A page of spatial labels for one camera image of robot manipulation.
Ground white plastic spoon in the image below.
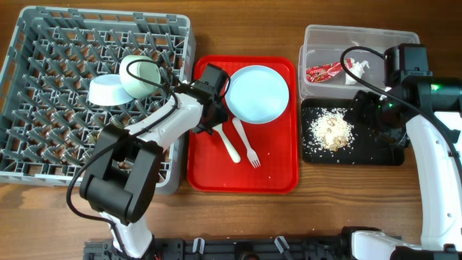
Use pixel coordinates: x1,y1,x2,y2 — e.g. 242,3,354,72
212,124,241,163

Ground light blue round plate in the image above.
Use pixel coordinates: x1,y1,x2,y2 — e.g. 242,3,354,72
225,65,289,124

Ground rice and food scraps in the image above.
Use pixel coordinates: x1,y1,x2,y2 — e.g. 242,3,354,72
302,108,354,153

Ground white plastic fork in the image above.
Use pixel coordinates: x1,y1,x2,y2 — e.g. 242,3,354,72
232,117,261,168

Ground white paper napkin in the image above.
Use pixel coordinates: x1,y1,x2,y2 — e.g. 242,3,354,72
345,58,370,85

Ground red snack wrapper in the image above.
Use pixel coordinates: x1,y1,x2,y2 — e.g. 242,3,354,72
306,61,344,83

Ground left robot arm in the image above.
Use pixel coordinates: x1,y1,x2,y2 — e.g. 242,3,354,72
79,64,230,259

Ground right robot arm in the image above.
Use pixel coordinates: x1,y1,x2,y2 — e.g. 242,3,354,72
344,43,461,259

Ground black rectangular waste tray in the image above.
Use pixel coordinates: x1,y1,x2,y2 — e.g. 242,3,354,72
301,98,405,166

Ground clear plastic waste bin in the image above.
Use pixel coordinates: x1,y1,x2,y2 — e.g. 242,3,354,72
298,25,420,100

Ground grey plastic dishwasher rack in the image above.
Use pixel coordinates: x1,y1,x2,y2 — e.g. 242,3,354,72
1,6,196,186

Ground red plastic serving tray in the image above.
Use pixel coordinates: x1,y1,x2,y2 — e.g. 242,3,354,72
187,55,299,194

